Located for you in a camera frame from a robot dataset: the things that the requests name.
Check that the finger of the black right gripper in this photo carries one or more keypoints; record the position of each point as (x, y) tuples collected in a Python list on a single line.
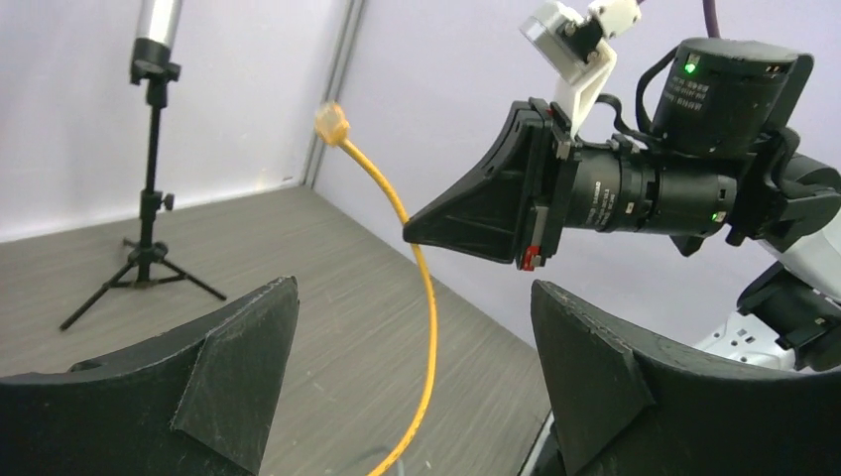
[(479, 215)]

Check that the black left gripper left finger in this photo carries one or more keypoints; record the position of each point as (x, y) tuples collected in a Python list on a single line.
[(199, 399)]

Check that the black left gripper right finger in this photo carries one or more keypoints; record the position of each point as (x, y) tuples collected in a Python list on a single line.
[(628, 401)]

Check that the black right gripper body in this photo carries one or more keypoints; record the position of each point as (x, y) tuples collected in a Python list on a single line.
[(615, 187)]

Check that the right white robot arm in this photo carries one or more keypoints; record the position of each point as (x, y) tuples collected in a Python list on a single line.
[(716, 155)]

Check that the black tripod with silver pole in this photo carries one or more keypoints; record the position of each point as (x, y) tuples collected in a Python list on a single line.
[(151, 63)]

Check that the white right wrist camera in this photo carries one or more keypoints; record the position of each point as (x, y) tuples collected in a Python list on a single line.
[(577, 47)]

